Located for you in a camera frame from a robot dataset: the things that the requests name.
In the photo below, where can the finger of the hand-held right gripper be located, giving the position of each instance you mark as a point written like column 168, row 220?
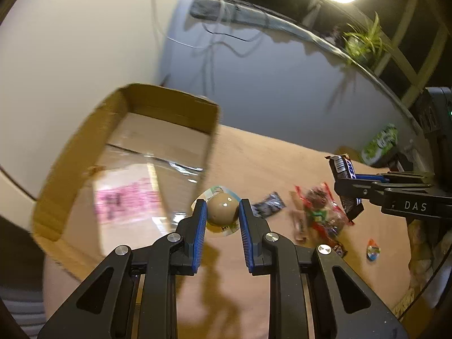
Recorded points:
column 370, row 176
column 353, row 188

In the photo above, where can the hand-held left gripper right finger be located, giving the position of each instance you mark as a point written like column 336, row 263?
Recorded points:
column 246, row 233

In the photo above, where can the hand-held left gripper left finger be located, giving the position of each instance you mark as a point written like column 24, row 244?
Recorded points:
column 200, row 226

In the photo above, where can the egg-shaped chocolate snack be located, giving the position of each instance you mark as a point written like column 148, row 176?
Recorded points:
column 221, row 209

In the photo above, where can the black chocolate bar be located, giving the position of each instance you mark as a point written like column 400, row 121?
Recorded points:
column 339, row 164

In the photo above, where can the cardboard box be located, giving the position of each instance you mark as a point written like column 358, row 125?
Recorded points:
column 70, row 169

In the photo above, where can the green and white packet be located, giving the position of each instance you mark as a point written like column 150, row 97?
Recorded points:
column 381, row 143

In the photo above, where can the small black snack packet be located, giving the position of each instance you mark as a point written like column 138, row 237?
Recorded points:
column 270, row 205

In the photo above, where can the red candy bag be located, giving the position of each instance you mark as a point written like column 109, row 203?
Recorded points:
column 321, row 215

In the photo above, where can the brown snack bar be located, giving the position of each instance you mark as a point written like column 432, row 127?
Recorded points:
column 300, row 227

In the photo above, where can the small dark chocolate piece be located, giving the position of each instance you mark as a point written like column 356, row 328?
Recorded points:
column 338, row 249

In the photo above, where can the small egg-shaped snack packet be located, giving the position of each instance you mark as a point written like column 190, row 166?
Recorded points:
column 372, row 250

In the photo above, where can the lace cloth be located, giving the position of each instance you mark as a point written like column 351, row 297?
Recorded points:
column 422, row 254

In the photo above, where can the green potted plant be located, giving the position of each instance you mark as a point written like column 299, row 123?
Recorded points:
column 365, row 40

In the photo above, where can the grey stone window sill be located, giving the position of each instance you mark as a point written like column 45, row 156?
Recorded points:
column 212, row 7

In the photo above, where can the white window frame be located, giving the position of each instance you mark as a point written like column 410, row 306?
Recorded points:
column 402, row 46

